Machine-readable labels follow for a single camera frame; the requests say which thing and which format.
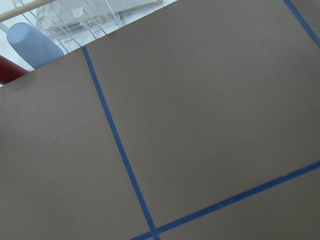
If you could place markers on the red cylinder tube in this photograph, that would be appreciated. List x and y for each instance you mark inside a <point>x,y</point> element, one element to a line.
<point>9,71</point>

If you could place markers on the clear plastic bag with items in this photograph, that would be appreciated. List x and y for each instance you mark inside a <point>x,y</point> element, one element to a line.
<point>72,24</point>

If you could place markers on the light blue plastic cup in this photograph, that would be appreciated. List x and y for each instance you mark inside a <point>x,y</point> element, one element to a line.
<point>32,46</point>

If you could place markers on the wooden stick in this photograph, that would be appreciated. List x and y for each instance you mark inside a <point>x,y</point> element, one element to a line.
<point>23,9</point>

